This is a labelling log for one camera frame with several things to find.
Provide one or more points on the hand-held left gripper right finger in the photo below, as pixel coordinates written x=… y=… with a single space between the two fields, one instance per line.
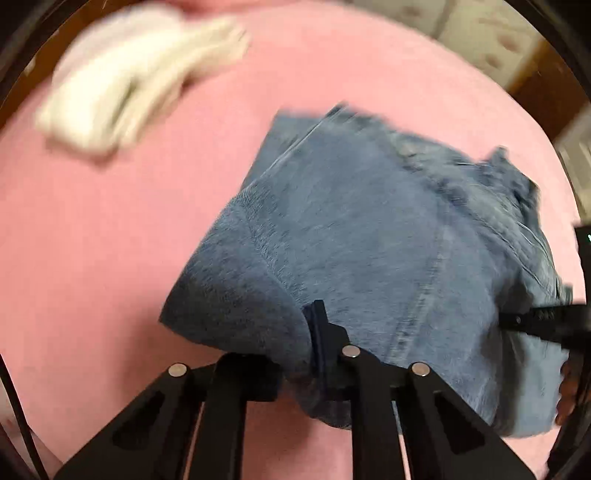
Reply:
x=320 y=330

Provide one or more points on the pink bed blanket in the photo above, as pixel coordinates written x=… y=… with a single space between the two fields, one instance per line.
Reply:
x=115 y=240

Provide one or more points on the person's right hand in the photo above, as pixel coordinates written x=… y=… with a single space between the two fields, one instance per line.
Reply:
x=567 y=392

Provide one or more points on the white folded garment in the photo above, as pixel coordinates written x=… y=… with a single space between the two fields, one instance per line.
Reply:
x=129 y=78

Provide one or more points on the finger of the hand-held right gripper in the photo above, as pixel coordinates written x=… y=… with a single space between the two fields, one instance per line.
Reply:
x=540 y=321

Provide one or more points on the pale lilac folded garment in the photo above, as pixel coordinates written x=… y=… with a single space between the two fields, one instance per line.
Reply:
x=101 y=37

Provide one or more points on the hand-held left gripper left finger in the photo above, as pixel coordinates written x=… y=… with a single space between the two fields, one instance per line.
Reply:
x=231 y=406

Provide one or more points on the blue denim jeans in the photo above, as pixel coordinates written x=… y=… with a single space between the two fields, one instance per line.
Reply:
x=369 y=258

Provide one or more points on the brown wooden cabinet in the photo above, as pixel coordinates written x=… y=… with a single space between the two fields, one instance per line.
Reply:
x=540 y=87

